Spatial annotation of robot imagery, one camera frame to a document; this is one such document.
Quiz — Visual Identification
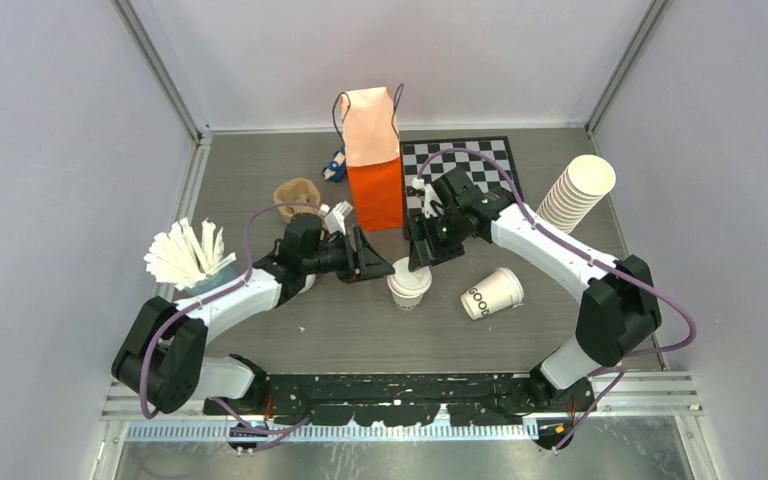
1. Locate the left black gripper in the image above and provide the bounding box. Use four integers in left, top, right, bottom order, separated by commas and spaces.
302, 226, 394, 284

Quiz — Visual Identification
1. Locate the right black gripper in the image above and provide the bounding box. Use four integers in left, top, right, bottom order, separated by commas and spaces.
407, 208, 467, 272

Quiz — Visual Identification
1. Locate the white paper coffee cup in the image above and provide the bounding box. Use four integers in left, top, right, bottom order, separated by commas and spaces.
474, 267, 524, 317

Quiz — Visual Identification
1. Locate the orange paper bag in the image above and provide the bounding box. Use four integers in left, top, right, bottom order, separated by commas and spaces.
336, 87, 404, 232

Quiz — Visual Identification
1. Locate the stack of white paper cups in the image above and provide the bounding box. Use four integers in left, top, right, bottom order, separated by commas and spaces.
537, 154, 616, 233

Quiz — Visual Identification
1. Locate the white plastic cup lid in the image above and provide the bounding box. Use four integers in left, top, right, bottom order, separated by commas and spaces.
460, 287, 490, 321

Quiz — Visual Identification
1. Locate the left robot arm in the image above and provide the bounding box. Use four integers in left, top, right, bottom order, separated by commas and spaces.
111, 213, 395, 418

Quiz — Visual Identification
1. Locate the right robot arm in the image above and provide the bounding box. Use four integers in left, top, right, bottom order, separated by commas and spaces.
408, 167, 662, 411

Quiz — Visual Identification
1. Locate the blue white toy figure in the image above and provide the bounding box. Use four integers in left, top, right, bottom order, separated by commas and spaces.
321, 147, 347, 183

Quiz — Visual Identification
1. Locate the brown pulp cup carrier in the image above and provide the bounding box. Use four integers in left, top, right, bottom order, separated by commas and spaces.
273, 178, 323, 224

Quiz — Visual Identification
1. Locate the black white checkerboard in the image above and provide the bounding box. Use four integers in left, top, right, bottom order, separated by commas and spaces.
401, 136, 523, 220

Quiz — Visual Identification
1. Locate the blue straw holder cup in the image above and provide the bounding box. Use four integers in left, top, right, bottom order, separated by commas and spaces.
186, 265, 238, 296

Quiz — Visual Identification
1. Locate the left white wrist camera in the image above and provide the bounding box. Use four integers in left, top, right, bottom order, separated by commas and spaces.
320, 201, 353, 236

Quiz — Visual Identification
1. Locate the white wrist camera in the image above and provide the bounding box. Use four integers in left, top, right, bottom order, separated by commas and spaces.
411, 176, 439, 218
320, 201, 353, 236

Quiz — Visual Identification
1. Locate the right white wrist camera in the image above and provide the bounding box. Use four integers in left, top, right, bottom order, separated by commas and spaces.
411, 176, 439, 218

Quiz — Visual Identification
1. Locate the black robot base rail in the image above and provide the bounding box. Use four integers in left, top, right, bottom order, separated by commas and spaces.
201, 372, 597, 429

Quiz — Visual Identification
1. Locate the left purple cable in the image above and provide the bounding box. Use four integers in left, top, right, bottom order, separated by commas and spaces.
137, 201, 332, 453

